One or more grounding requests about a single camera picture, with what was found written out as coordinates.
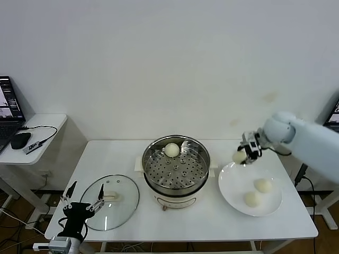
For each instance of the perforated steel steamer basket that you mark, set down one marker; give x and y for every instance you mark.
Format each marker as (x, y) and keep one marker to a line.
(174, 172)

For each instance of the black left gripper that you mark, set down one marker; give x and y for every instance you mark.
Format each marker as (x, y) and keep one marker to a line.
(76, 214)

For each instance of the white round plate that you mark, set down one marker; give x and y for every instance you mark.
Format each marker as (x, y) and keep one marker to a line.
(233, 190)

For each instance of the black computer mouse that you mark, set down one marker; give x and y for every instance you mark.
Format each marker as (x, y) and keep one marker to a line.
(21, 140)

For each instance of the white steamed baozi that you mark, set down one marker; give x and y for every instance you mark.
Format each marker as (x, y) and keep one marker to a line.
(252, 199)
(172, 150)
(263, 185)
(238, 156)

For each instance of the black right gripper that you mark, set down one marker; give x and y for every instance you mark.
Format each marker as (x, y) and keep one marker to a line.
(255, 149)

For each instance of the cream electric cooking pot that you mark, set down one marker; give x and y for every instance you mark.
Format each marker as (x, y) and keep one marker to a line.
(174, 201)

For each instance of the white side desk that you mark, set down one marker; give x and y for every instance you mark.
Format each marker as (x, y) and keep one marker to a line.
(39, 156)
(331, 219)

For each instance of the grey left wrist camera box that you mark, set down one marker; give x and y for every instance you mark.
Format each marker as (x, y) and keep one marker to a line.
(59, 243)

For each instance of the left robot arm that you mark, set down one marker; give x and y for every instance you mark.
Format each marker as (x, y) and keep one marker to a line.
(79, 246)

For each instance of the black open laptop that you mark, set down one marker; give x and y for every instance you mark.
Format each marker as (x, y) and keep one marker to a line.
(10, 105)
(334, 113)

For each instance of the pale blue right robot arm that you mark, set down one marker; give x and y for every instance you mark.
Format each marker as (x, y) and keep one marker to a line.
(312, 140)

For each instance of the white wall socket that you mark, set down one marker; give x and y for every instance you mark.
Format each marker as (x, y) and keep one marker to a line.
(46, 174)

